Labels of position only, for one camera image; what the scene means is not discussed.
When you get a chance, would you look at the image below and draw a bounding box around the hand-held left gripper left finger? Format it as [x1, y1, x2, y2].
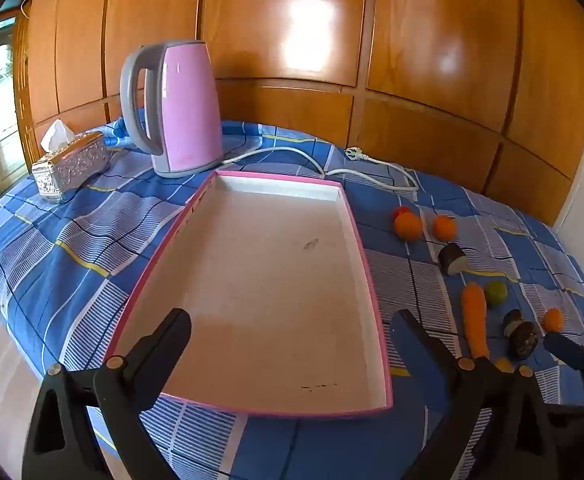
[26, 307, 193, 480]

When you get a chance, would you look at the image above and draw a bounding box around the wooden panelled wardrobe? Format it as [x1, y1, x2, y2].
[14, 0, 584, 226]

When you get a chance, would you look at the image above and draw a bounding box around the large tangerine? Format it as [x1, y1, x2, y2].
[394, 211, 423, 241]

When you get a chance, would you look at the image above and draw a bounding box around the white power cord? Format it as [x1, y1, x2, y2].
[220, 146, 419, 192]

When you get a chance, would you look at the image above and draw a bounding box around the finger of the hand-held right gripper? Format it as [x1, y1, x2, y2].
[547, 404, 584, 466]
[543, 332, 584, 401]

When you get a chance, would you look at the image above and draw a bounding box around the pink electric kettle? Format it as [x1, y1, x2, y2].
[120, 40, 224, 179]

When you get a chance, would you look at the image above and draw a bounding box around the small tangerine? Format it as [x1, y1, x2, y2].
[432, 215, 458, 242]

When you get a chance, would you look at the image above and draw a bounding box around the dark eggplant chunk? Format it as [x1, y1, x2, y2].
[503, 309, 525, 338]
[438, 242, 469, 277]

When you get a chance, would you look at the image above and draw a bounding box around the green lime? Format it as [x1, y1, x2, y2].
[485, 280, 509, 308]

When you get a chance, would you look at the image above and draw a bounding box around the blue plaid cloth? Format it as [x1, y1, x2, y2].
[0, 117, 584, 480]

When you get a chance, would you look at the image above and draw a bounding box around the pink-rimmed white box tray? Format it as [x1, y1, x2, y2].
[106, 170, 394, 420]

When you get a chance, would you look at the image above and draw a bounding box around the dark brown mangosteen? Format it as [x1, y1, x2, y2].
[507, 321, 543, 360]

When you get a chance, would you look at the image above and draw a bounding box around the silver embossed tissue box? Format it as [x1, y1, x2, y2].
[32, 130, 110, 204]

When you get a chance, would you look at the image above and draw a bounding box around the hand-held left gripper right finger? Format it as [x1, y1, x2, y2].
[390, 308, 560, 480]

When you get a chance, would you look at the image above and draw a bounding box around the orange carrot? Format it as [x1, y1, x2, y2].
[461, 282, 490, 361]

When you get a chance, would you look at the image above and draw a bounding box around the white tissue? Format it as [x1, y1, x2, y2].
[40, 119, 76, 153]

